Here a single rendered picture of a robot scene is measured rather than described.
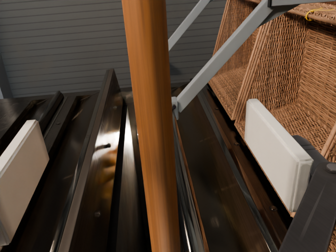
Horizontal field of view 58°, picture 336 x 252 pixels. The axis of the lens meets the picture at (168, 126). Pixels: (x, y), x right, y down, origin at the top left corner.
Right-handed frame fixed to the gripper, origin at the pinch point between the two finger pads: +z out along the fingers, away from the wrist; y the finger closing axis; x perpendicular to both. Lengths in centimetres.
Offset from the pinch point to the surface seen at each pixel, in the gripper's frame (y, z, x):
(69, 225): -20, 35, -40
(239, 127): 36, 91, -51
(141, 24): 0.3, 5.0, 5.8
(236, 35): 18.7, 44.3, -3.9
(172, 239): 1.2, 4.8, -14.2
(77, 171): -22, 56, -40
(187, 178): 4.5, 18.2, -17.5
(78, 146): -31, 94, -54
